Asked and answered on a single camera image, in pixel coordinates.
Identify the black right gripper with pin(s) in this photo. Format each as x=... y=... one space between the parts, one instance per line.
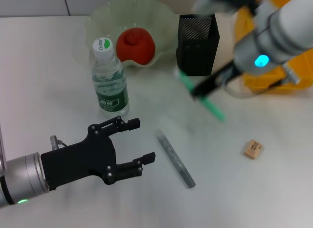
x=225 y=76

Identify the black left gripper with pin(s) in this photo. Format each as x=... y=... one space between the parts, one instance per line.
x=80 y=162

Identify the mint green pen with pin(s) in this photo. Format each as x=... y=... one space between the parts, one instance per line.
x=215 y=110

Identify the grey glitter pen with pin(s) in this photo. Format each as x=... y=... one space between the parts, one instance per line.
x=173 y=157

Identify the clear green-label water bottle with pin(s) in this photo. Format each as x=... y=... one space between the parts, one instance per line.
x=110 y=91

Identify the orange fruit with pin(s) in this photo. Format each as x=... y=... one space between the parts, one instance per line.
x=137 y=47

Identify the tan eraser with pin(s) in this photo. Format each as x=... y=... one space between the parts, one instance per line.
x=253 y=149

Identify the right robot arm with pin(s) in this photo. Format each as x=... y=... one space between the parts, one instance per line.
x=281 y=29

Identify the black mesh pen holder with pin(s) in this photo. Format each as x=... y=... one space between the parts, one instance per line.
x=195 y=54

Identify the green glass fruit bowl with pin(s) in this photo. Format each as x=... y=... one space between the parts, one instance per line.
x=151 y=17

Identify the yellow plastic bin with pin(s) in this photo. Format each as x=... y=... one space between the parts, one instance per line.
x=269 y=81

